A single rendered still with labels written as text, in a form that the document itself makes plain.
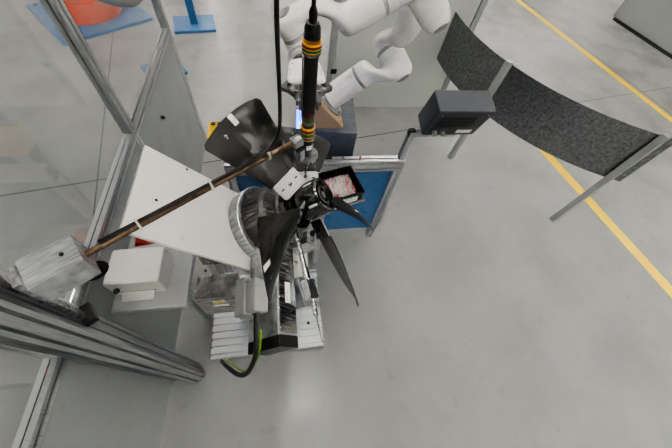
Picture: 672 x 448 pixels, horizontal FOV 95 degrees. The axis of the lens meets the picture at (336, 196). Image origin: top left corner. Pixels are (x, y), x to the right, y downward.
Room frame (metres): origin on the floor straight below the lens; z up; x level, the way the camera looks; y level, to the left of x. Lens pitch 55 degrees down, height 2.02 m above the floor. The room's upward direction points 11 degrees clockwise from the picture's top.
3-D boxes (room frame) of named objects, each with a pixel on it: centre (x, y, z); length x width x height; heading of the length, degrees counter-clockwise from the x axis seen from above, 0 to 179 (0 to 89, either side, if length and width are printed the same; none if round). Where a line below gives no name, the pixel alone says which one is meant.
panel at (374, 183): (1.01, 0.12, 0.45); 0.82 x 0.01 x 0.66; 106
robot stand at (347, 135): (1.28, 0.13, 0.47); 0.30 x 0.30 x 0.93; 12
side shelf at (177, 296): (0.37, 0.61, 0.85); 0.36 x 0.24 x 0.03; 16
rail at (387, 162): (1.01, 0.12, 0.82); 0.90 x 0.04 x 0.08; 106
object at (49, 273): (0.14, 0.50, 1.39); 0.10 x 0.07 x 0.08; 141
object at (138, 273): (0.29, 0.62, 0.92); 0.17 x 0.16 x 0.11; 106
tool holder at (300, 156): (0.62, 0.12, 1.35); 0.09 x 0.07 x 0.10; 141
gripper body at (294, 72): (0.74, 0.15, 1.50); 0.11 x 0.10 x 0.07; 17
